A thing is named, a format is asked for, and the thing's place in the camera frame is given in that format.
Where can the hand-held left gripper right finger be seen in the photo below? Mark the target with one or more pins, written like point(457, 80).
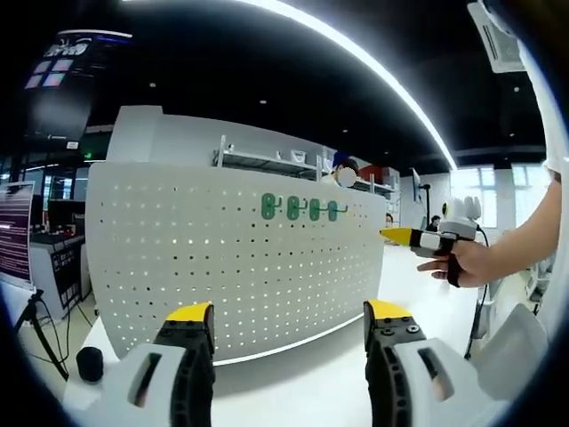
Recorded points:
point(387, 369)

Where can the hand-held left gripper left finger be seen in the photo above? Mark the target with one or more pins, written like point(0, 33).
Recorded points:
point(191, 369)

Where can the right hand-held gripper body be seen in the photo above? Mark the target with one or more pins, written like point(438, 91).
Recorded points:
point(460, 218)

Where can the white perforated mounting plate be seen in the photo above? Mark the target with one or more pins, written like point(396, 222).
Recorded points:
point(222, 276)

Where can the green hook assembly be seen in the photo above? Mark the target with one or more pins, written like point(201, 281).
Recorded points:
point(332, 210)
point(292, 208)
point(315, 210)
point(268, 207)

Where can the person's right hand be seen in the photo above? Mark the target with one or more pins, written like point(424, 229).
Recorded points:
point(473, 267)

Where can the monitor on black stand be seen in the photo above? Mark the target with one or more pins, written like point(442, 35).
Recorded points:
point(420, 195)

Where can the window with blinds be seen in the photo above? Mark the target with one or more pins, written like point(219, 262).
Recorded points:
point(502, 195)

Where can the black cylindrical object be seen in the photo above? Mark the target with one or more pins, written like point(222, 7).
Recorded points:
point(90, 364)

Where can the white mesh office chair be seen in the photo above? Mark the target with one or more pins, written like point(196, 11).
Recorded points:
point(515, 351)

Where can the person's white shirt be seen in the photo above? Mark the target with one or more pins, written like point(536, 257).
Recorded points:
point(553, 111)

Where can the white basket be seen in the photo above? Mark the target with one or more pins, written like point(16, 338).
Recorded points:
point(298, 156)

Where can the black tripod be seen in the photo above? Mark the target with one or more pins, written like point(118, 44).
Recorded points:
point(42, 329)

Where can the black-front counter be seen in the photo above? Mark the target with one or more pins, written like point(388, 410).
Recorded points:
point(66, 276)

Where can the ceiling air conditioner unit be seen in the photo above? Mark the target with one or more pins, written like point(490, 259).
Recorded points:
point(498, 40)

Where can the long ceiling light strip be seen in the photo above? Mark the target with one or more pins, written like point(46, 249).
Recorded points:
point(355, 53)

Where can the large dark wall screen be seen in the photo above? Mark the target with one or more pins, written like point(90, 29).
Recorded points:
point(75, 89)

